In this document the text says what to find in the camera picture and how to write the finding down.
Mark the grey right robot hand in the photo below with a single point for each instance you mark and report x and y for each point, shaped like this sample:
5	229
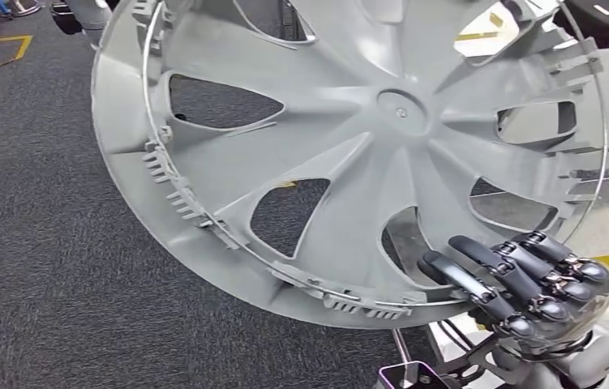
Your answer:
540	300

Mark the silver wheel hubcap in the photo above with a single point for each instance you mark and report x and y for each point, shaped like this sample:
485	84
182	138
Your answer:
336	161

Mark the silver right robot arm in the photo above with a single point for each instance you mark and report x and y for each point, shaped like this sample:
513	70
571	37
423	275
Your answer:
594	357

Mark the chrome chair base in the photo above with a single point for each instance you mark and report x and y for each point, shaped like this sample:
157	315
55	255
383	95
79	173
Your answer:
24	8

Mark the black camera bracket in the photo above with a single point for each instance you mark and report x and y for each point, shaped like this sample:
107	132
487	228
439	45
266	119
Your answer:
470	370

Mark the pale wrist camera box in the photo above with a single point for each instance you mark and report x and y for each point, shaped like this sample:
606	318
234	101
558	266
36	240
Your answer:
406	376

